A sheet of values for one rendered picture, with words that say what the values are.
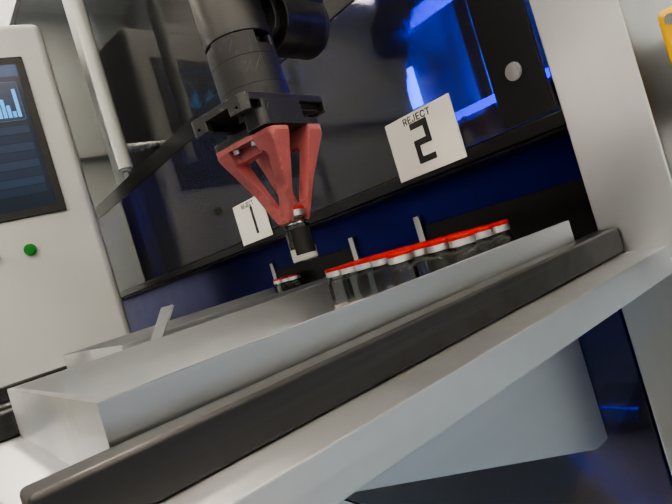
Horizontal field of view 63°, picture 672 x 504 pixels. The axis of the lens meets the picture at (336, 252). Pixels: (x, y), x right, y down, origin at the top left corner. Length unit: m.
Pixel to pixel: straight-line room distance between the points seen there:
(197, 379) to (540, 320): 0.17
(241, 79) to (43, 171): 0.78
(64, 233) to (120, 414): 0.97
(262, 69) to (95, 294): 0.78
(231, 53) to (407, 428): 0.33
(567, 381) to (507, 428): 0.09
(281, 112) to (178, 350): 0.22
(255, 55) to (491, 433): 0.33
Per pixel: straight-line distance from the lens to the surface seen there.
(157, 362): 0.49
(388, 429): 0.21
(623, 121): 0.45
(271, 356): 0.24
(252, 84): 0.45
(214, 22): 0.48
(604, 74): 0.45
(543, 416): 0.45
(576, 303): 0.33
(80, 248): 1.17
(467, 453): 0.38
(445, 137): 0.52
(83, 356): 0.72
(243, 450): 0.21
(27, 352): 1.16
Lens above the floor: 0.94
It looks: level
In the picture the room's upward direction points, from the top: 17 degrees counter-clockwise
